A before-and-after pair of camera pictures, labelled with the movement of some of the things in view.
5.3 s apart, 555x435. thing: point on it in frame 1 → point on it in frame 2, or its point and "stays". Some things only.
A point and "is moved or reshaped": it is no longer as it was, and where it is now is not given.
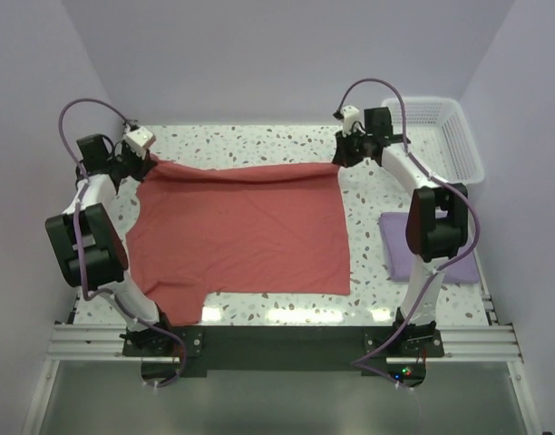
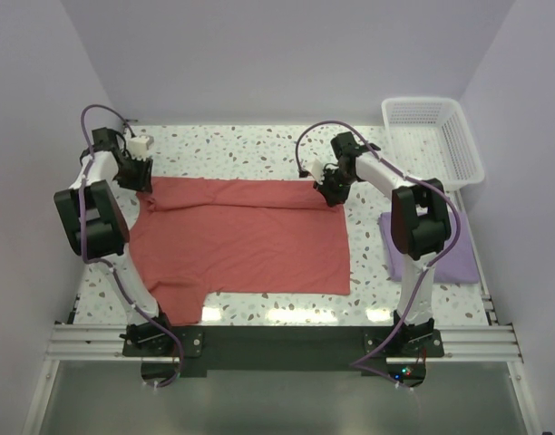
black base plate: [287, 350] stays
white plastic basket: [439, 138] stays
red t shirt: [275, 229] is moved or reshaped
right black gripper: [342, 158] → [326, 188]
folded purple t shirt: [401, 261] stays
